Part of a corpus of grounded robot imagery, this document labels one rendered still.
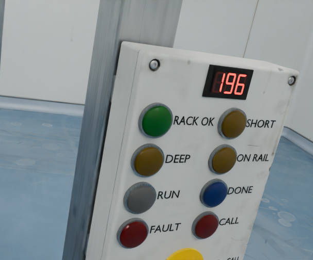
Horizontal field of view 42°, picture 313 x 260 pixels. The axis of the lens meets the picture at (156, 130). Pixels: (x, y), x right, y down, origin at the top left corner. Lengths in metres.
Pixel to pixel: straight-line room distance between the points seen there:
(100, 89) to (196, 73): 0.10
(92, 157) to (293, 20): 4.13
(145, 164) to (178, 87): 0.07
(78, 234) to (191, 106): 0.20
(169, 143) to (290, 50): 4.19
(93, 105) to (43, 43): 3.32
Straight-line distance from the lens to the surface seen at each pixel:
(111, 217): 0.37
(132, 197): 0.35
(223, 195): 0.40
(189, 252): 0.43
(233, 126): 0.37
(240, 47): 4.22
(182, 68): 0.33
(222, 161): 0.38
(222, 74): 0.35
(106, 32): 0.39
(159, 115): 0.33
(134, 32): 0.38
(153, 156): 0.34
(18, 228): 2.11
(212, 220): 0.41
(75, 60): 3.77
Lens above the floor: 1.16
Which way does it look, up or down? 18 degrees down
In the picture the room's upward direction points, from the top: 12 degrees clockwise
